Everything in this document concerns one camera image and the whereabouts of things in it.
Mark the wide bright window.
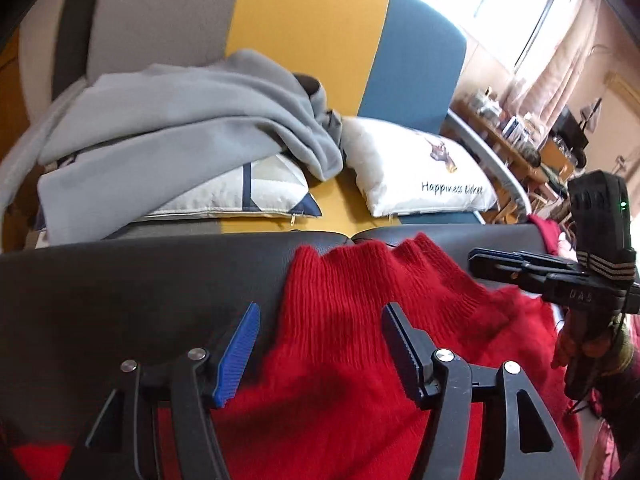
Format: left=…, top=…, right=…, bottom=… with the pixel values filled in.
left=394, top=0, right=577, bottom=77

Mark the cluster of jars and tins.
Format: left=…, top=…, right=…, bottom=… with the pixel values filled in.
left=467, top=87, right=551, bottom=161

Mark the black rolled mat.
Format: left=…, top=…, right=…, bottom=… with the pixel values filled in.
left=51, top=0, right=119, bottom=100

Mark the person's right hand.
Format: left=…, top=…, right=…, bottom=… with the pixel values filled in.
left=551, top=327, right=636, bottom=377

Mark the geometric patterned cushion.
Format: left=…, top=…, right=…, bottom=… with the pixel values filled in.
left=35, top=152, right=324, bottom=242

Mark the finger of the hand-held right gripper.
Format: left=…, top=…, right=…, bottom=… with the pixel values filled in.
left=467, top=259, right=591, bottom=293
left=469, top=248, right=587, bottom=267

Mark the white printed pillow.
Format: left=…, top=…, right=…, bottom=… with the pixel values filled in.
left=340, top=116, right=499, bottom=219

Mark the wooden side table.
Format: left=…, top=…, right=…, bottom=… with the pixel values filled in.
left=449, top=99, right=568, bottom=196

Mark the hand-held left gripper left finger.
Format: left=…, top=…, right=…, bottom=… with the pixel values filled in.
left=62, top=302, right=262, bottom=480

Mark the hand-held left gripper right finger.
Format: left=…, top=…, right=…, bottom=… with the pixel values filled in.
left=381, top=302, right=577, bottom=480

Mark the beige patterned curtain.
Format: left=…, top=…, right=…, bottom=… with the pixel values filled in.
left=500, top=0, right=603, bottom=128

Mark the red knit sweater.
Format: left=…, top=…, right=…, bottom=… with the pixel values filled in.
left=10, top=232, right=585, bottom=480

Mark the grey yellow blue sofa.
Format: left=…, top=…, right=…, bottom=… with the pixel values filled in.
left=0, top=0, right=532, bottom=261

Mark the black monitor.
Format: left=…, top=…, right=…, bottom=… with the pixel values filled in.
left=554, top=109, right=590, bottom=147

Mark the grey garment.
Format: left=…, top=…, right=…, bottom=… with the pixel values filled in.
left=0, top=49, right=347, bottom=247

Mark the dark red cloth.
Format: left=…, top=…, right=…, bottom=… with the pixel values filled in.
left=527, top=214, right=563, bottom=257

